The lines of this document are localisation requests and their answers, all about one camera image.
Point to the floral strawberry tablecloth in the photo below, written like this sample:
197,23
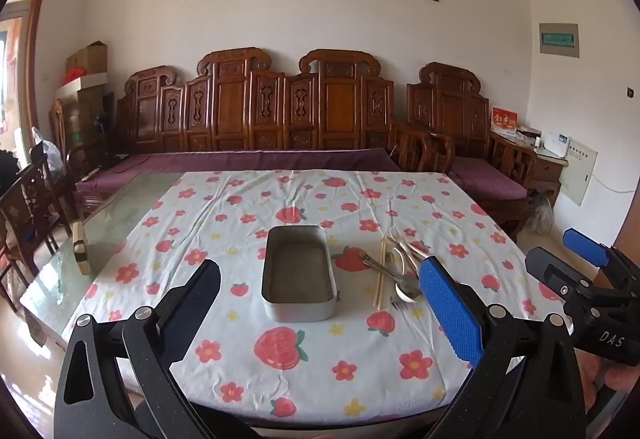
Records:
280,364

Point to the white leaning panel board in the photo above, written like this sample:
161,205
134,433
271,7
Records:
580,174

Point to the brown cardboard box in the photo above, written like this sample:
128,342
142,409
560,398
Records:
87,59

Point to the wooden door frame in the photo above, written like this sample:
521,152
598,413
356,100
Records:
30,44

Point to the carved wooden sofa bench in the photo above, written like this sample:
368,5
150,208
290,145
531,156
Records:
250,104

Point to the wall electrical box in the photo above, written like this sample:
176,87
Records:
559,40

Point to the person's right hand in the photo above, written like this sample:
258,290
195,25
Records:
617,384

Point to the light bamboo chopstick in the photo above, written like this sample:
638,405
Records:
382,279
376,279

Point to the small purple seat cushion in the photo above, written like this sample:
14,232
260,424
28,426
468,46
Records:
487,179

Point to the white telephone device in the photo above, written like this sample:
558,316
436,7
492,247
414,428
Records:
556,144

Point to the rectangular metal tray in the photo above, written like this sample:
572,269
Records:
297,274

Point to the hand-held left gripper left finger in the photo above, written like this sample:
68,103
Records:
200,291

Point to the pale slim fork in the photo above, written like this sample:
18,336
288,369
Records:
400,241

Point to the dark cabinet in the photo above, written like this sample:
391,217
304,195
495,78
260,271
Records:
82,119

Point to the carved wooden armchair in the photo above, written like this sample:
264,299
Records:
450,114

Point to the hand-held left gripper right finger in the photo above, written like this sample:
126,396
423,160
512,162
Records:
447,309

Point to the white plastic bag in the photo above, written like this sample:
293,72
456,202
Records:
50,154

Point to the grey feather duster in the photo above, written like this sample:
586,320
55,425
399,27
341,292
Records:
539,215

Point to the wooden side table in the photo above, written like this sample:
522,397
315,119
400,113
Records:
542,166

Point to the dark wooden chair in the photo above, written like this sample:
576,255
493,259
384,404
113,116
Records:
30,204

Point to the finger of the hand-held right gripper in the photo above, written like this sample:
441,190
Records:
550,269
585,244

